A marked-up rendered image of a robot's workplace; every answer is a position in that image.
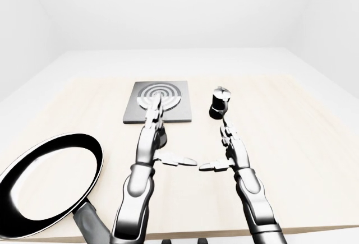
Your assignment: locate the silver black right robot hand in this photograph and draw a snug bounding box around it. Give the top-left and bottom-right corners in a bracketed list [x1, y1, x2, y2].
[199, 116, 252, 173]

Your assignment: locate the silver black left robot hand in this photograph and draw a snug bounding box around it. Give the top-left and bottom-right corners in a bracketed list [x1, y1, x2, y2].
[135, 93, 197, 168]

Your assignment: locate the round black stove knob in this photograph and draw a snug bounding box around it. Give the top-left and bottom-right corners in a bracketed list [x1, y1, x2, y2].
[158, 128, 169, 148]

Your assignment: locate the flat dark stove plate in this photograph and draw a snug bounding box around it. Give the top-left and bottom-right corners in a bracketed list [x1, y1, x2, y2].
[122, 81, 194, 125]

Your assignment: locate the silver black moka pot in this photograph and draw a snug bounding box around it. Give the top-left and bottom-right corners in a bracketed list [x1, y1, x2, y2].
[208, 86, 232, 120]

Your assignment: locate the black frying pan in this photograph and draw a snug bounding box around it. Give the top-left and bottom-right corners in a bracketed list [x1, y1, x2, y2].
[0, 133, 113, 244]

